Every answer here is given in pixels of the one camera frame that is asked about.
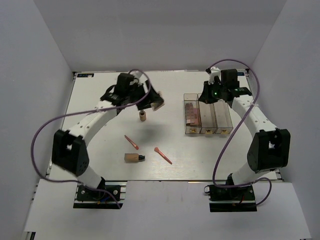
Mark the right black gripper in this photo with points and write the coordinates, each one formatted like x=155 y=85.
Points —
x=205 y=97

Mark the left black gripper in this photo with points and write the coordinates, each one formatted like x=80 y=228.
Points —
x=153 y=97

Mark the round foundation bottle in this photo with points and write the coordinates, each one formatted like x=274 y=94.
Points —
x=142 y=115

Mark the round pink makeup brush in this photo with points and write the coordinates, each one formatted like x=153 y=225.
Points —
x=157 y=150

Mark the square foundation bottle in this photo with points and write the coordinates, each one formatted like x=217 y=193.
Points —
x=133 y=158

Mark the colourful square eyeshadow palette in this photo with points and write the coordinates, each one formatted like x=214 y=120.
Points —
x=156 y=105

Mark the mauve eyeshadow palette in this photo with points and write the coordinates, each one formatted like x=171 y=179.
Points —
x=191 y=113

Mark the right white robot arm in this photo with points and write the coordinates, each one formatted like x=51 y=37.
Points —
x=270 y=146

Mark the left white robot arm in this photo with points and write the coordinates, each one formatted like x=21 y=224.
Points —
x=69 y=151

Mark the right clear organizer bin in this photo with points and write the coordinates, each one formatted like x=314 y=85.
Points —
x=223 y=118

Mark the clear organizer bin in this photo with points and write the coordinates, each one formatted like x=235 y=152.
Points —
x=207 y=118
x=223 y=118
x=191 y=129

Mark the middle clear organizer bin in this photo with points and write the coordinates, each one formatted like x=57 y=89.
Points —
x=207 y=118

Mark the left clear organizer bin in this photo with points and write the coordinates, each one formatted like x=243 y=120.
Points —
x=191 y=129

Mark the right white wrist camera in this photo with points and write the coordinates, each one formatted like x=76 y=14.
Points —
x=213 y=72

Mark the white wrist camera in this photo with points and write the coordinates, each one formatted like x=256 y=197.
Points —
x=213 y=72
x=138 y=76

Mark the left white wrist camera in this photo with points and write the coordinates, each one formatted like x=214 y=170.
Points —
x=138 y=76

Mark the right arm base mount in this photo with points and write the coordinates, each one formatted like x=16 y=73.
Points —
x=231 y=200

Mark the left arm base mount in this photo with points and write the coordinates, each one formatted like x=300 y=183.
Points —
x=89 y=199

